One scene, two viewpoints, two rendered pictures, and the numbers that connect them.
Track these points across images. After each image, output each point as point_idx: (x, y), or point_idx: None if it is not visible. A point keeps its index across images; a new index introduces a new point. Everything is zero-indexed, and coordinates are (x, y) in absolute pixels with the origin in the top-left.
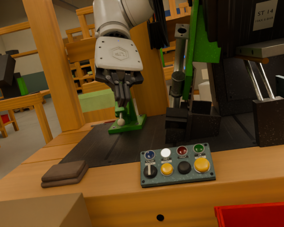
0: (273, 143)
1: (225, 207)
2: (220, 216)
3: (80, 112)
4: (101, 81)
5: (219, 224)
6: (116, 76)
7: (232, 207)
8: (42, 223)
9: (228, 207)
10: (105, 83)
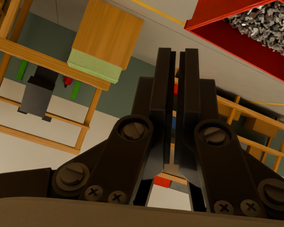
0: None
1: None
2: (264, 2)
3: None
4: (36, 173)
5: (254, 5)
6: None
7: None
8: None
9: None
10: (64, 165)
